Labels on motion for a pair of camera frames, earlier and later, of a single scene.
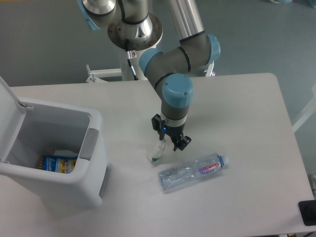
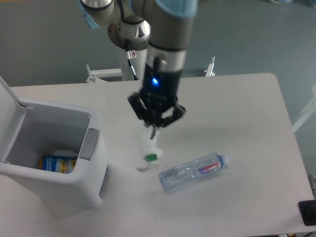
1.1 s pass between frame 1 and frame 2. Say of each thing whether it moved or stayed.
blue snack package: stayed
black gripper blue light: moved
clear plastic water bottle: stayed
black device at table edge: stayed
